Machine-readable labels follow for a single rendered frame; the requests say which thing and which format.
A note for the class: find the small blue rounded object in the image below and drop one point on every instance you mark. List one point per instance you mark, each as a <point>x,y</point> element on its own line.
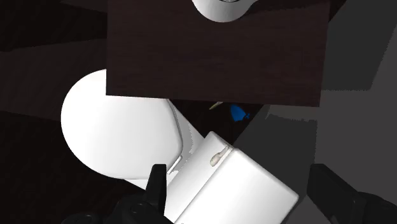
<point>237,113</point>

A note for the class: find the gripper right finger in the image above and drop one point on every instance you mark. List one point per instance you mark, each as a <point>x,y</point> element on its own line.
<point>335,192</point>

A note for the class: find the thin pale yellow object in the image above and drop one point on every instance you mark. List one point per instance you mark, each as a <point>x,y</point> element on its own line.
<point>215,105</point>

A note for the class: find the dark brown robot stand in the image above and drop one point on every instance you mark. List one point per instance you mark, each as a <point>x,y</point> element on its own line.
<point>217,59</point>

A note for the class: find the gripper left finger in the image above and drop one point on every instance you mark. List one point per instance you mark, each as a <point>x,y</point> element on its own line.
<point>155,192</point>

